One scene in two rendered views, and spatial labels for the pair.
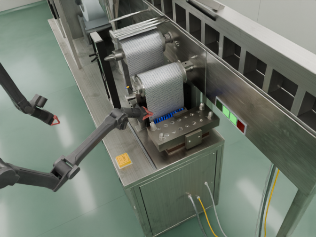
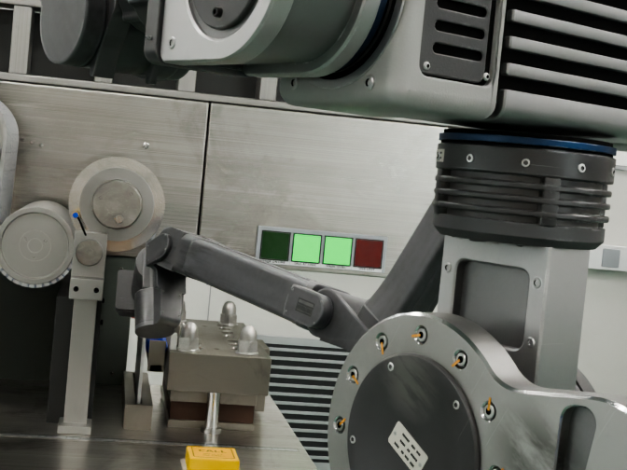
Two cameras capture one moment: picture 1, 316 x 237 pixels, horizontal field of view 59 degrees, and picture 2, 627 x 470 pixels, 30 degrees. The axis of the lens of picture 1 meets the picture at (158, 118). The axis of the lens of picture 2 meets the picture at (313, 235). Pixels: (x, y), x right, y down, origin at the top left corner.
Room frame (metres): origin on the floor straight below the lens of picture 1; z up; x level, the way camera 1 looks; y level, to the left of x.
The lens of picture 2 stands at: (0.62, 1.81, 1.33)
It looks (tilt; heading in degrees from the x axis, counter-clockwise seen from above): 3 degrees down; 280
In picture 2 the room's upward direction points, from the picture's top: 5 degrees clockwise
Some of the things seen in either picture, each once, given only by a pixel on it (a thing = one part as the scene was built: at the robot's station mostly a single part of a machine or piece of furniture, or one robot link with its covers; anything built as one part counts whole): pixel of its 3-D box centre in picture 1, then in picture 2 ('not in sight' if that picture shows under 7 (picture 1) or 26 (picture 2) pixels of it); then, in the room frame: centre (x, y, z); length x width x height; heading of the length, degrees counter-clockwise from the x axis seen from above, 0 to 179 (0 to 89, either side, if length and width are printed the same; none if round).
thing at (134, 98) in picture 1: (137, 111); (82, 332); (1.26, 0.12, 1.05); 0.06 x 0.05 x 0.31; 110
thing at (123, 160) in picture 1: (123, 160); (212, 461); (1.01, 0.24, 0.91); 0.07 x 0.07 x 0.02; 20
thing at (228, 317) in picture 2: (210, 114); (229, 312); (1.14, -0.31, 1.05); 0.04 x 0.04 x 0.04
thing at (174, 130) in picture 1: (183, 126); (209, 352); (1.13, -0.14, 1.00); 0.40 x 0.16 x 0.06; 110
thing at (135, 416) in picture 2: not in sight; (135, 398); (1.23, -0.07, 0.92); 0.28 x 0.04 x 0.04; 110
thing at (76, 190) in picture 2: (139, 86); (117, 204); (1.24, 0.07, 1.25); 0.15 x 0.01 x 0.15; 20
